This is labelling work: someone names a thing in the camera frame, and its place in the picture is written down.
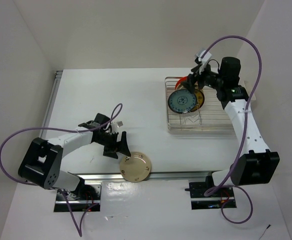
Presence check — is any wire dish rack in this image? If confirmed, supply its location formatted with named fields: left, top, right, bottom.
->
left=166, top=86, right=235, bottom=136

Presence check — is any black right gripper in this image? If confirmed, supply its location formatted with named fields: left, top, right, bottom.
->
left=180, top=61, right=225, bottom=94

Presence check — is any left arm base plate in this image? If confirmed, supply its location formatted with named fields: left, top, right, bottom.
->
left=53, top=182, right=102, bottom=213

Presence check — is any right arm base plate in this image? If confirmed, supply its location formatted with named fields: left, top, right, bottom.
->
left=184, top=174, right=238, bottom=210

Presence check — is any orange plastic plate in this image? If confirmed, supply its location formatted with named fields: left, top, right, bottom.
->
left=175, top=76, right=188, bottom=90

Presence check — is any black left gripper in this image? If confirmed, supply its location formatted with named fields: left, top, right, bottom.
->
left=95, top=131, right=131, bottom=159

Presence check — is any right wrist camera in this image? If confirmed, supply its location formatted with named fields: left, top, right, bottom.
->
left=195, top=48, right=212, bottom=74

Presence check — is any blue floral plate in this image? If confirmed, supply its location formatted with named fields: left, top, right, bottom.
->
left=167, top=89, right=197, bottom=114

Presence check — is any beige plate with flower motifs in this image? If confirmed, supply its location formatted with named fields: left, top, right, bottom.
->
left=119, top=151, right=152, bottom=183

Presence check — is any aluminium frame rail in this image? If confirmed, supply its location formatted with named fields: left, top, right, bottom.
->
left=40, top=70, right=213, bottom=183

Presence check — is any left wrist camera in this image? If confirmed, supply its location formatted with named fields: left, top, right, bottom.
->
left=109, top=121, right=124, bottom=133

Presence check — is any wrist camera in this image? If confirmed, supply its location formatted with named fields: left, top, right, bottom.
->
left=109, top=121, right=124, bottom=133
left=195, top=48, right=212, bottom=74

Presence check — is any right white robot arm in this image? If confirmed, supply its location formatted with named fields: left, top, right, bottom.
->
left=182, top=57, right=280, bottom=197

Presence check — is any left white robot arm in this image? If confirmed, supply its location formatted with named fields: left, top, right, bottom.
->
left=18, top=113, right=131, bottom=200

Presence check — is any yellow plate with dark rim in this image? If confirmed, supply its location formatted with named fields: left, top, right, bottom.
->
left=192, top=89, right=205, bottom=111

